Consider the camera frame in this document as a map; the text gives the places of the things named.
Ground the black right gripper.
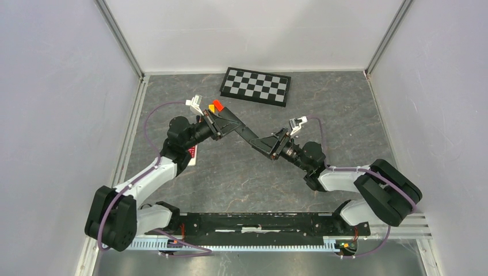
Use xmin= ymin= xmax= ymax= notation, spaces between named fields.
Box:
xmin=250 ymin=127 xmax=310 ymax=173

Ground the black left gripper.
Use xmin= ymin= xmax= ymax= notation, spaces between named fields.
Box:
xmin=183 ymin=108 xmax=241 ymax=150

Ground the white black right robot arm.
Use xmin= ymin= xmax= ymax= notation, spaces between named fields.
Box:
xmin=249 ymin=128 xmax=422 ymax=235

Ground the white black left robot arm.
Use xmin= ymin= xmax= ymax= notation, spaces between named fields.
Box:
xmin=85 ymin=108 xmax=243 ymax=252

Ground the red toy block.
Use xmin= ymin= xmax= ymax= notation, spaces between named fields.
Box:
xmin=212 ymin=99 xmax=224 ymax=112

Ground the black white checkerboard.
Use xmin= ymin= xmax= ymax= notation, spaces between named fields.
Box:
xmin=220 ymin=67 xmax=292 ymax=107

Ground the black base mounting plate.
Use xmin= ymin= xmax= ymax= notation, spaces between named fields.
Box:
xmin=165 ymin=212 xmax=371 ymax=246

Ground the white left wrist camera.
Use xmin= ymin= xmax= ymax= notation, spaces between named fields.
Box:
xmin=185 ymin=94 xmax=204 ymax=116

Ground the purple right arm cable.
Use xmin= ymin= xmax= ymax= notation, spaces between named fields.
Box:
xmin=304 ymin=116 xmax=417 ymax=259

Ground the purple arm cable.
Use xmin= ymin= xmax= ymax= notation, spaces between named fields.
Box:
xmin=97 ymin=101 xmax=192 ymax=251
xmin=304 ymin=116 xmax=417 ymax=259

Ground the grey slotted cable duct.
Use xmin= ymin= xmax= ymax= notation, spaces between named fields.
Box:
xmin=127 ymin=236 xmax=340 ymax=253

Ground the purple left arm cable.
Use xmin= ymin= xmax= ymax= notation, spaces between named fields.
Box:
xmin=97 ymin=101 xmax=192 ymax=251

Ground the aluminium frame rail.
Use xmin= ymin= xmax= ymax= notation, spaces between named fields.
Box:
xmin=369 ymin=213 xmax=432 ymax=239

